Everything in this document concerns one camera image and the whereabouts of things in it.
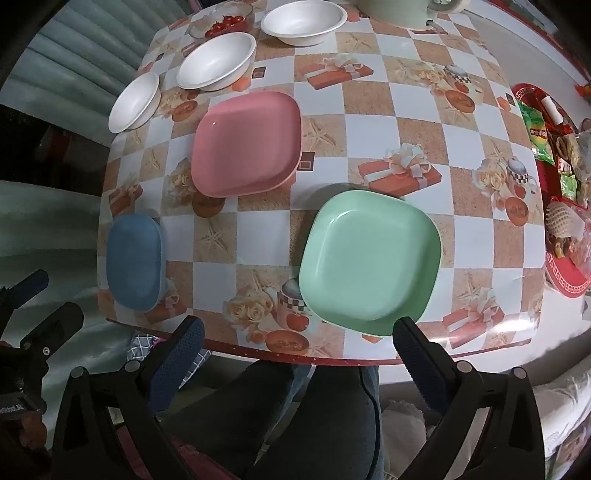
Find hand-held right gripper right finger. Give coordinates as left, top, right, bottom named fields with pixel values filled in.
left=392, top=316, right=546, bottom=480

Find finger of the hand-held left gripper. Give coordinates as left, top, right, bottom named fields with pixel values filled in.
left=18, top=302, right=85, bottom=365
left=0, top=269, right=49, bottom=315

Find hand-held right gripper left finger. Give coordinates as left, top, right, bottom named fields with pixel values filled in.
left=48, top=315, right=206, bottom=480

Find blue square plate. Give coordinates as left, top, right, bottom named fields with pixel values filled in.
left=106, top=213, right=168, bottom=312

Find green square plate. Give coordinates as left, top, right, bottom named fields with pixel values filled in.
left=298, top=189, right=443, bottom=337

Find white foam bowl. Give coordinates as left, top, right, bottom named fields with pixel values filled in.
left=260, top=0, right=348, bottom=47
left=108, top=71, right=162, bottom=134
left=176, top=31, right=257, bottom=92

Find pink square plate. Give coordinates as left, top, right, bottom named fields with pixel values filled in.
left=190, top=90, right=303, bottom=199

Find person's left hand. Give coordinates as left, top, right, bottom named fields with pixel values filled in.
left=0, top=408, right=52, bottom=468

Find grey checked cloth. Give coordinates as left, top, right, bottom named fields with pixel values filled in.
left=124, top=330, right=213, bottom=391

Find pale green curtain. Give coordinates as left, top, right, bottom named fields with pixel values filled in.
left=9, top=9, right=158, bottom=144
left=0, top=180, right=112, bottom=352

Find person's dark trousers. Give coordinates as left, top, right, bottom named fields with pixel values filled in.
left=157, top=357, right=384, bottom=480

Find white patterned sofa cover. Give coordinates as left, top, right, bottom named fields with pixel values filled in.
left=531, top=355, right=591, bottom=480

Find red patterned tray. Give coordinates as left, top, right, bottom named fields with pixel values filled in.
left=510, top=83, right=591, bottom=301

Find green snack packet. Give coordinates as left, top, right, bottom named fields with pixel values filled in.
left=516, top=102, right=557, bottom=167

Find checkered printed tablecloth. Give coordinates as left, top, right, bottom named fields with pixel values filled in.
left=98, top=0, right=548, bottom=365

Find small white bottle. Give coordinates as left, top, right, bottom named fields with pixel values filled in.
left=540, top=96, right=566, bottom=127

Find clear glass bowl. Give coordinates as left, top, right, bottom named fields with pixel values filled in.
left=187, top=2, right=256, bottom=40

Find bunch of cherry tomatoes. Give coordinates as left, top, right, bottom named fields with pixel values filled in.
left=204, top=15, right=246, bottom=38

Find pale green kettle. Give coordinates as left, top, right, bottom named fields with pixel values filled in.
left=358, top=0, right=474, bottom=31

